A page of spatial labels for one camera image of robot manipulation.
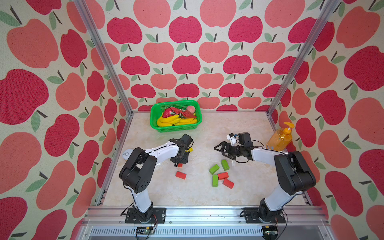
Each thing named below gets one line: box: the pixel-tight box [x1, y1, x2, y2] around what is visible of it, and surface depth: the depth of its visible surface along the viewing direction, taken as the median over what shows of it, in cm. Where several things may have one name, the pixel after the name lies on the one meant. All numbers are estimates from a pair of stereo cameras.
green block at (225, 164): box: [220, 159, 230, 171], surface depth 92 cm
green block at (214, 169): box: [209, 164, 220, 175], surface depth 91 cm
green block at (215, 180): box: [212, 174, 219, 188], surface depth 86 cm
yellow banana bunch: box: [156, 114, 198, 127], surface depth 109 cm
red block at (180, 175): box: [175, 171, 187, 180], surface depth 90 cm
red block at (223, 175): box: [217, 172, 229, 180], surface depth 88 cm
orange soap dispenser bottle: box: [266, 121, 295, 151], surface depth 88 cm
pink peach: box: [186, 105, 196, 114], surface depth 117 cm
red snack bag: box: [162, 107, 197, 119], surface depth 110 cm
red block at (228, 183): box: [222, 178, 235, 189], surface depth 85 cm
